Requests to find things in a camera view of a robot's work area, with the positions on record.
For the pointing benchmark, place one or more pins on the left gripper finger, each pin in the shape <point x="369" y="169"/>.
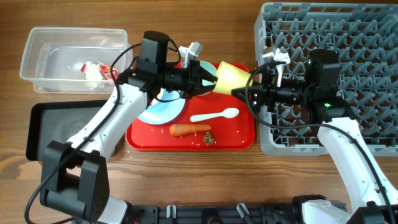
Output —
<point x="206" y="90"/>
<point x="208" y="76"/>

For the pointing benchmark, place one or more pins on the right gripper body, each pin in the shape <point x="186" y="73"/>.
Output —
<point x="270" y="91"/>

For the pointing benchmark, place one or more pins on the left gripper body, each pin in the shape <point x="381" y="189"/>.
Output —
<point x="195" y="81"/>

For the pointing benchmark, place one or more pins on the yellow cup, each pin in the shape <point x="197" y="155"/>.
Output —
<point x="230" y="77"/>

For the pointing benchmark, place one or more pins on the red snack wrapper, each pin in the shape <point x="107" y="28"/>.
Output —
<point x="105" y="71"/>

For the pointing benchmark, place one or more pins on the white tissue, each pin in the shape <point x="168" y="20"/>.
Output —
<point x="93" y="75"/>

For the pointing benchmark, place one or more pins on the mint green bowl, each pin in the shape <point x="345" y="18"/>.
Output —
<point x="209" y="67"/>

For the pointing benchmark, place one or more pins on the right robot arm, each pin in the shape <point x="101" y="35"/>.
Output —
<point x="373" y="198"/>

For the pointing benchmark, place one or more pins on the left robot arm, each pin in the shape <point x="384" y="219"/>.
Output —
<point x="74" y="174"/>

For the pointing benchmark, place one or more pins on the grey dishwasher rack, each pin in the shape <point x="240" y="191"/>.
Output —
<point x="364" y="36"/>

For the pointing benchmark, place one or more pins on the white plastic spoon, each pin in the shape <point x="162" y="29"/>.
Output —
<point x="227" y="113"/>

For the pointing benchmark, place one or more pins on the red serving tray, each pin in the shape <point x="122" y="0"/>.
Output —
<point x="236" y="133"/>

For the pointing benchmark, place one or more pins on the orange carrot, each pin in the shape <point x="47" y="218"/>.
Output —
<point x="183" y="129"/>

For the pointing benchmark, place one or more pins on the light blue plate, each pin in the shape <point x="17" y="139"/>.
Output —
<point x="161" y="113"/>

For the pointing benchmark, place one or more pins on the brown mushroom piece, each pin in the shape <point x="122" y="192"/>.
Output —
<point x="208" y="138"/>

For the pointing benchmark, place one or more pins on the clear plastic bin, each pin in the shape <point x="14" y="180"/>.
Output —
<point x="54" y="58"/>

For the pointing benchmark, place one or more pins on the black plastic tray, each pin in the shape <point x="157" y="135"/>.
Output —
<point x="57" y="121"/>

